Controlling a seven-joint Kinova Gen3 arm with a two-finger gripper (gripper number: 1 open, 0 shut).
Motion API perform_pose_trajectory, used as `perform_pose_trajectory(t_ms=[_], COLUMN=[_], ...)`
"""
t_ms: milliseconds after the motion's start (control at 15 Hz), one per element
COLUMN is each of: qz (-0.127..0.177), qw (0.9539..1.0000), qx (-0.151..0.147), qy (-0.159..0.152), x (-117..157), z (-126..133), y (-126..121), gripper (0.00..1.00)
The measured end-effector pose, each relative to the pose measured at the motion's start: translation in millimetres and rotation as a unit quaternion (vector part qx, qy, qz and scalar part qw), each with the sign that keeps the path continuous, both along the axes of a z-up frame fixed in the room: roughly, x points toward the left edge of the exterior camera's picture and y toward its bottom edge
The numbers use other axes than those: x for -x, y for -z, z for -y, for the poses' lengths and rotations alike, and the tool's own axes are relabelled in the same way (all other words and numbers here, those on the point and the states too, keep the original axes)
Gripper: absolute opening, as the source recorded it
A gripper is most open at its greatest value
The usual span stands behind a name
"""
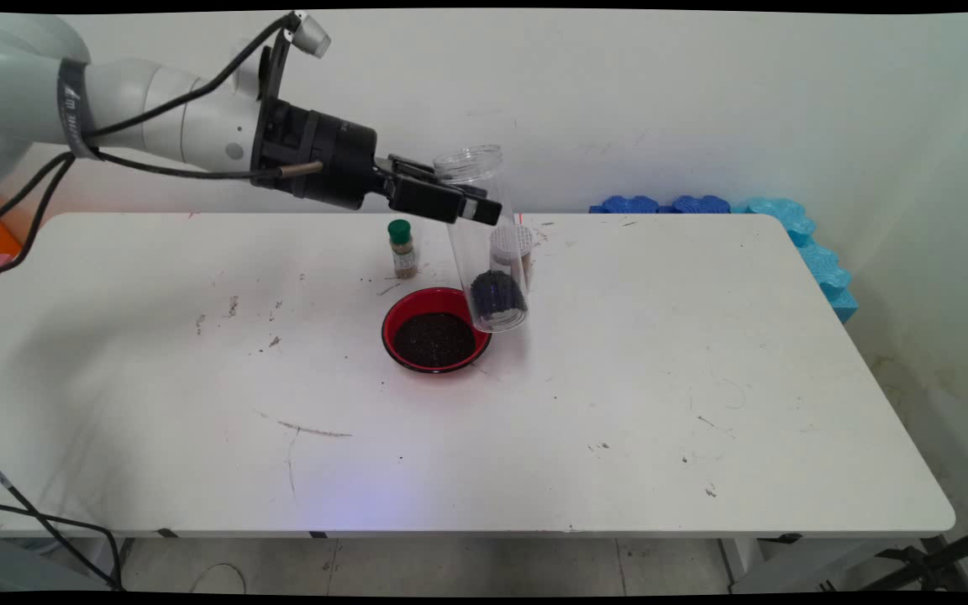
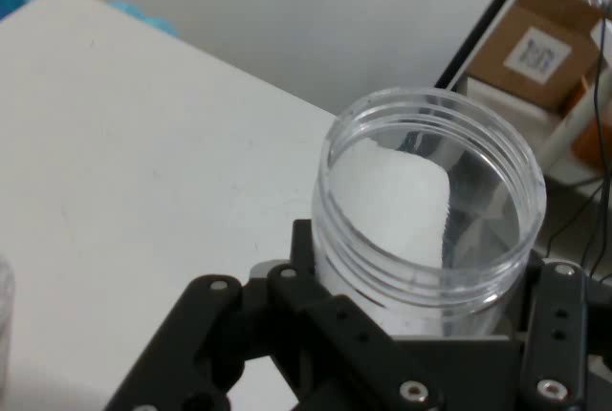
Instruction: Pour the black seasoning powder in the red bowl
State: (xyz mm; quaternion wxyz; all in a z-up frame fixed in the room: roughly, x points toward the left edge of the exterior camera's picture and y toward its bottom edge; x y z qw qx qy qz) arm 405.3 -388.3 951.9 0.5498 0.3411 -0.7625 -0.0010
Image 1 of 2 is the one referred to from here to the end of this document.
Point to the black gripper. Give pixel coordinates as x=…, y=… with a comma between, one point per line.
x=324, y=160

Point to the clear jar with dark grains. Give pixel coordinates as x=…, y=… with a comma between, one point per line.
x=497, y=302

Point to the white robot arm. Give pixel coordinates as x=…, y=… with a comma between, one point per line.
x=156, y=109

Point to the small green-capped spice bottle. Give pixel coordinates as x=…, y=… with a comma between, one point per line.
x=404, y=256

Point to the white-lidded brown spice jar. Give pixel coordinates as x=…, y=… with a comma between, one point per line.
x=525, y=248

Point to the red bowl with dark grains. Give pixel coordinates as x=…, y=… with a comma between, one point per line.
x=434, y=340

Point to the light blue foam tile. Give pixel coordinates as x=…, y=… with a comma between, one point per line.
x=820, y=265

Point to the black stand leg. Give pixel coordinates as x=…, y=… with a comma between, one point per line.
x=954, y=542

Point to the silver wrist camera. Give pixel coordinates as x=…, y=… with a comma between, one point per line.
x=312, y=38

